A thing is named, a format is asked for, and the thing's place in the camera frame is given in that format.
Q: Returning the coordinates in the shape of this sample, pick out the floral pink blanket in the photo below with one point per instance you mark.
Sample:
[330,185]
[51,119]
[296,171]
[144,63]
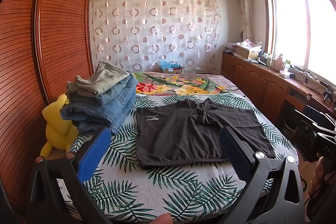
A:
[185,84]

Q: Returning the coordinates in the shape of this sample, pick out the wooden sideboard cabinet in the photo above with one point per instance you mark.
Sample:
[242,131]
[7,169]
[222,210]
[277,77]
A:
[275,96]

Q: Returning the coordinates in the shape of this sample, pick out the folded grey-green pants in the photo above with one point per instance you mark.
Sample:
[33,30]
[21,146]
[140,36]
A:
[105,77]

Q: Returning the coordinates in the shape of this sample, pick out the cardboard box on cabinet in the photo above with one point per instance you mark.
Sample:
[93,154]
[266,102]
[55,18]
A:
[251,53]

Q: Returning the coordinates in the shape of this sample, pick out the palm leaf print bedsheet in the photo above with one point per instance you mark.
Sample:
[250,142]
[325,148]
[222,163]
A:
[127,192]

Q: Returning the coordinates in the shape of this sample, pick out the folded dark blue jeans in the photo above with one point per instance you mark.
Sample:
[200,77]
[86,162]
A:
[88,118]

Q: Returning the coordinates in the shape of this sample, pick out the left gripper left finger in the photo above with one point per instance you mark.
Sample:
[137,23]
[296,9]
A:
[45,202]

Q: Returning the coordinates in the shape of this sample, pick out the yellow plush toy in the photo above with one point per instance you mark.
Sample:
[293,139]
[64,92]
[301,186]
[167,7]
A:
[60,133]

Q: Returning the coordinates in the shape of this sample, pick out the black shorts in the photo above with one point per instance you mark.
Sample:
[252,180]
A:
[187,132]

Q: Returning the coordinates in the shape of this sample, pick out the wooden louvered wardrobe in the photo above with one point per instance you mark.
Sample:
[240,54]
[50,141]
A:
[44,44]

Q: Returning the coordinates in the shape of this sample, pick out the beige side window curtain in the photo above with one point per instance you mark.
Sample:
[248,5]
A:
[246,11]

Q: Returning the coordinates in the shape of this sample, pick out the window with wooden frame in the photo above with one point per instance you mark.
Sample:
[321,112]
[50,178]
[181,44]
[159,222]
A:
[302,32]

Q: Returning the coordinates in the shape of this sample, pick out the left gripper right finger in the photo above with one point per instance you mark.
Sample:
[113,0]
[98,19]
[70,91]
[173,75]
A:
[273,191]

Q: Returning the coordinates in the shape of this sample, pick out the person's right hand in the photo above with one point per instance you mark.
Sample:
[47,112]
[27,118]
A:
[319,177]

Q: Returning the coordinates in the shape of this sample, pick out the person's left hand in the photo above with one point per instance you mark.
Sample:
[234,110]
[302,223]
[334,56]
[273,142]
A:
[163,219]

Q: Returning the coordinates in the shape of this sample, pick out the folded light blue jeans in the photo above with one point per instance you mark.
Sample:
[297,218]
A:
[122,88]

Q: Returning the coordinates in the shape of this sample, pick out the blue bag in box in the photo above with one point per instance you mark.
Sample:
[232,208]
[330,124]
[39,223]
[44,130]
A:
[170,67]

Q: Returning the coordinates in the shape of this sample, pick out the circle pattern sheer curtain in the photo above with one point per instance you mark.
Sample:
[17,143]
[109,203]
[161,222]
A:
[140,35]

